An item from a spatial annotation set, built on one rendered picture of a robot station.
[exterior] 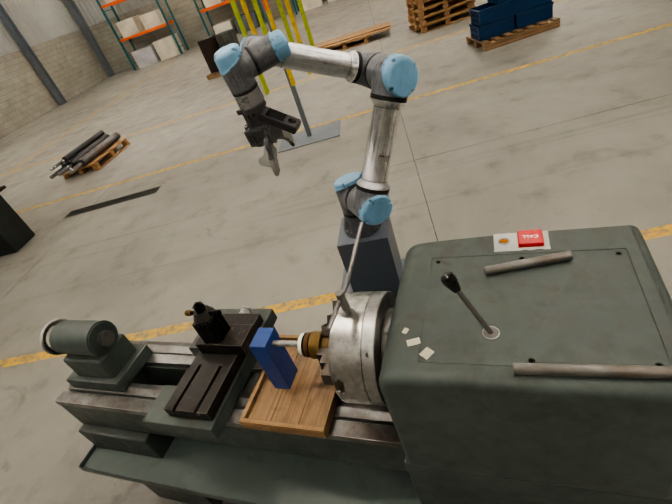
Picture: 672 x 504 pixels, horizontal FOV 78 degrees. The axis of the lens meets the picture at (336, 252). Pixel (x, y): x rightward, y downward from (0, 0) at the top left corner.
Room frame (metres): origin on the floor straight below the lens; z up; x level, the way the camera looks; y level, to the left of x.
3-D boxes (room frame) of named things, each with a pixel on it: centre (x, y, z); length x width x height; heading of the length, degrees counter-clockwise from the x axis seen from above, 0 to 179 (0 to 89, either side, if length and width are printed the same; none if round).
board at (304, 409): (0.95, 0.27, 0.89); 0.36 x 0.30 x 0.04; 152
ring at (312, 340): (0.88, 0.14, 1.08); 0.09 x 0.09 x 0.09; 62
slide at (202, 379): (1.11, 0.55, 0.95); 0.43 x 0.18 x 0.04; 152
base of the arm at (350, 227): (1.38, -0.14, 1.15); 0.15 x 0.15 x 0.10
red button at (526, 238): (0.80, -0.49, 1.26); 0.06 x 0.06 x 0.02; 62
